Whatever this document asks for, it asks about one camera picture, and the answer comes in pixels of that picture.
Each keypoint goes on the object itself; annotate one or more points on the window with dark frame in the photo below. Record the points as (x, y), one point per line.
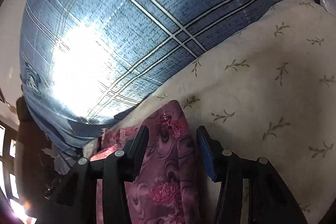
(11, 182)

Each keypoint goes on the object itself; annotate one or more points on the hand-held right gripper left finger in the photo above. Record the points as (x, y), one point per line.
(140, 150)

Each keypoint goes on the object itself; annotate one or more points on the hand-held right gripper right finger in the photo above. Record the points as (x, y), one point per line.
(207, 158)

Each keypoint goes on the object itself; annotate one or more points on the blue plaid quilt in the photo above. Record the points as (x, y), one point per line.
(157, 3)

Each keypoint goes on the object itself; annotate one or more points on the cream leaf-print bedsheet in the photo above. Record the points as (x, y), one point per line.
(249, 82)

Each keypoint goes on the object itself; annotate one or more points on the purple floral shirt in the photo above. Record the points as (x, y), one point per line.
(162, 161)

